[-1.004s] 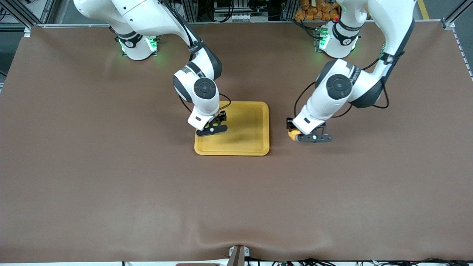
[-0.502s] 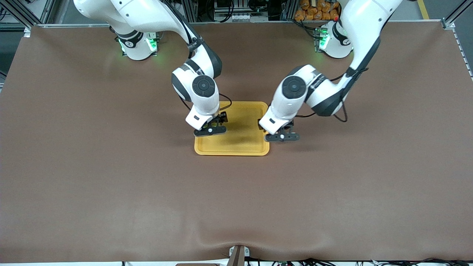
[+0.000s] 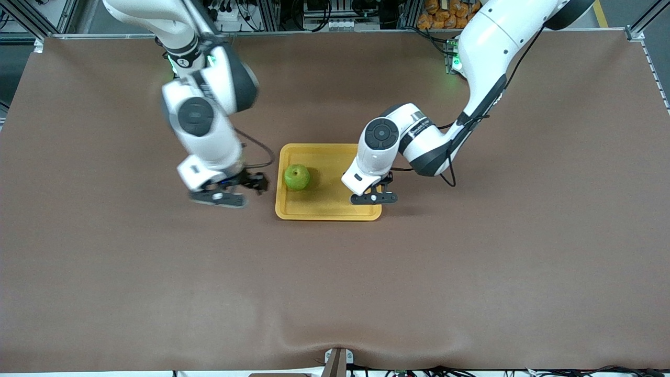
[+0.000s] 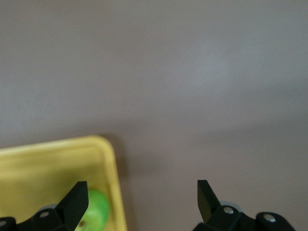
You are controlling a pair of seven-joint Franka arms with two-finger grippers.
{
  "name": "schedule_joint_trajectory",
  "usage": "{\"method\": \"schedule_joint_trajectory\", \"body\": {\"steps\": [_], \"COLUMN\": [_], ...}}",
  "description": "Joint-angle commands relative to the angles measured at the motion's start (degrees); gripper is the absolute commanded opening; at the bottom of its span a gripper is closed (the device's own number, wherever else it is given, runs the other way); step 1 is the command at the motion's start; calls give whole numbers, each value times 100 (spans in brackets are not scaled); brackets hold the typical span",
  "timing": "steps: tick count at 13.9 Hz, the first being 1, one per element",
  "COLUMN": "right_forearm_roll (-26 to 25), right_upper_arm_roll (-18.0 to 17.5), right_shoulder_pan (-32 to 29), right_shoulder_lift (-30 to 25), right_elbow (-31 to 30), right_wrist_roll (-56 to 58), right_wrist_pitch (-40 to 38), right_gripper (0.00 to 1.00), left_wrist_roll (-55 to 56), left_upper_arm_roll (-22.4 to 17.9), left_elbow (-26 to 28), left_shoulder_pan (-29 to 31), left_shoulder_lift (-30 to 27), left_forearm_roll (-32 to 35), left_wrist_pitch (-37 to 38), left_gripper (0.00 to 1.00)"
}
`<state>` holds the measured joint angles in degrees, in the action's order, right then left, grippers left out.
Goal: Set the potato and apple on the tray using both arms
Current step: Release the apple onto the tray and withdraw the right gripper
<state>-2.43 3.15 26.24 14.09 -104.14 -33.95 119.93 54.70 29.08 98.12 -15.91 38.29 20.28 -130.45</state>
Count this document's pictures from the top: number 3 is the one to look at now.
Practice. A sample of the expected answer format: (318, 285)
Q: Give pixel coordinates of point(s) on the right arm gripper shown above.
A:
(245, 179)

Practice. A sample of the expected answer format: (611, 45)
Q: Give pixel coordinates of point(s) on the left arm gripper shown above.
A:
(387, 179)

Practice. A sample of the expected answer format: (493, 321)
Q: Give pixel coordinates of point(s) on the green apple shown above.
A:
(297, 177)

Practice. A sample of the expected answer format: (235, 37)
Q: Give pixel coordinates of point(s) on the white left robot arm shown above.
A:
(487, 47)

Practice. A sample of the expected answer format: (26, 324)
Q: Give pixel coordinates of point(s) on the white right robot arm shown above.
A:
(204, 125)

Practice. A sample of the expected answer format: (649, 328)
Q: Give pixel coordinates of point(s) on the yellow plastic tray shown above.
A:
(328, 204)

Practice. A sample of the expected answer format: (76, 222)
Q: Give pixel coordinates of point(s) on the brown table cover cloth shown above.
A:
(335, 293)

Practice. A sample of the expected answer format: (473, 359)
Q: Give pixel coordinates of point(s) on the white power strip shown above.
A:
(227, 11)

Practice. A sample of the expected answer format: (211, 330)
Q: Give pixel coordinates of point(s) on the black grey electronics box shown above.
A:
(340, 13)

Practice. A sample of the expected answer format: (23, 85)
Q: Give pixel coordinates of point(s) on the orange snack packets heap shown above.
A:
(445, 14)

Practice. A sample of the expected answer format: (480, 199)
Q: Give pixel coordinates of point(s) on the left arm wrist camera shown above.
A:
(374, 198)

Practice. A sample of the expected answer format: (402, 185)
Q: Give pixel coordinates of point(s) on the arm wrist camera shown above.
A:
(217, 198)
(374, 198)

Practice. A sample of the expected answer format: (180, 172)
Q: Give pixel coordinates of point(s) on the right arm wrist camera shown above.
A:
(217, 198)

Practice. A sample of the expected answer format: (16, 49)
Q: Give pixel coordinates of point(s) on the aluminium frame post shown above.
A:
(408, 13)
(269, 14)

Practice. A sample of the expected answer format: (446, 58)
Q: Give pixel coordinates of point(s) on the grey metal camera bracket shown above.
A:
(337, 361)

